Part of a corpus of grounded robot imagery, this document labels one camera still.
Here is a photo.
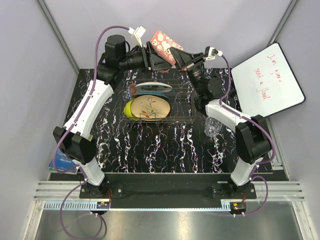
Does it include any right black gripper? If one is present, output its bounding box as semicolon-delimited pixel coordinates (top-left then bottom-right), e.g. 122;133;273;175
167;48;206;96

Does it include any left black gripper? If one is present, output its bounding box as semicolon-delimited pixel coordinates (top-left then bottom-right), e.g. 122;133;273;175
119;41;173;74

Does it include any pink mug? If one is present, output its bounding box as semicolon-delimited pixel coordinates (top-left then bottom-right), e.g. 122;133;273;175
150;30;184;66

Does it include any white watermelon plate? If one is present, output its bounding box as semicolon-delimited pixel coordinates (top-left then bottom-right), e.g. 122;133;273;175
135;81;173;93

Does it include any teal scalloped plate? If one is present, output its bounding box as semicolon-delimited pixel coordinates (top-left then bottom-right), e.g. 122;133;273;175
131;90;170;100

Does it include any red patterned bowl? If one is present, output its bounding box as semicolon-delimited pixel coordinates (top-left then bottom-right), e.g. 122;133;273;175
126;83;137;99

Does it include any peach bird plate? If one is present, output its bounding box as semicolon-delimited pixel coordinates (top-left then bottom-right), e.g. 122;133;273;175
130;95;171;121

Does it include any yellow-green bowl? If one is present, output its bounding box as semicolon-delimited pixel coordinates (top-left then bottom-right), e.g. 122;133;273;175
123;100;135;118

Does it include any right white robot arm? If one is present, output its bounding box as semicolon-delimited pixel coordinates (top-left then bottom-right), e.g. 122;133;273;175
169;46;276;199

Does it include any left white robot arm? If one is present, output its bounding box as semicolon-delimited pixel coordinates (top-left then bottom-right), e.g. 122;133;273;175
53;34;175;198

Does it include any clear glass cup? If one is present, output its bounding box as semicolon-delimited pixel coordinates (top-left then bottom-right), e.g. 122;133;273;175
204;116;223;138

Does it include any white whiteboard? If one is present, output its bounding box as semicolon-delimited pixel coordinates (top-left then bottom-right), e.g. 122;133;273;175
231;42;306;117

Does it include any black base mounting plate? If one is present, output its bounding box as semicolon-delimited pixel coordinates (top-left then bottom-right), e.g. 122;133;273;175
48;172;257;201

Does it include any landscape cover book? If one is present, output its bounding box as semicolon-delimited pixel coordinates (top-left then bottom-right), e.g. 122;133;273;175
55;149;78;175

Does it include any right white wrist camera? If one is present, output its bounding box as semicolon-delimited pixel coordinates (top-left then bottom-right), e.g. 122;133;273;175
204;46;223;61

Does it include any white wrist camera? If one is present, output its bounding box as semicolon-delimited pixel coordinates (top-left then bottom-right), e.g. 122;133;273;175
128;25;146;47
204;46;223;61

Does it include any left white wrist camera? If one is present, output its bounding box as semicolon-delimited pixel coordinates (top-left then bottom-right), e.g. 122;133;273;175
128;25;146;47

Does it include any wire dish rack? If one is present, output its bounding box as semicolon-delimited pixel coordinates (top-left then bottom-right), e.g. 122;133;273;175
119;78;197;123

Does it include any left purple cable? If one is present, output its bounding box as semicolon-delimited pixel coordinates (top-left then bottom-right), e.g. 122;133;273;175
51;24;133;238

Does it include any aluminium slotted rail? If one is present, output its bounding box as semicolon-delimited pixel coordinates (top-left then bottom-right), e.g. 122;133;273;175
33;181;305;212

